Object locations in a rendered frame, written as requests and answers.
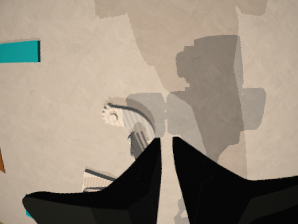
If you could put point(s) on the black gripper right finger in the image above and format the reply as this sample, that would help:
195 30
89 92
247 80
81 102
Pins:
215 195

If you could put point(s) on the teal flat bar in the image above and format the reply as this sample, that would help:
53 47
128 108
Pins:
24 51

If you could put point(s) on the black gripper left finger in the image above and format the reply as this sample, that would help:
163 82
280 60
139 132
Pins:
134 198

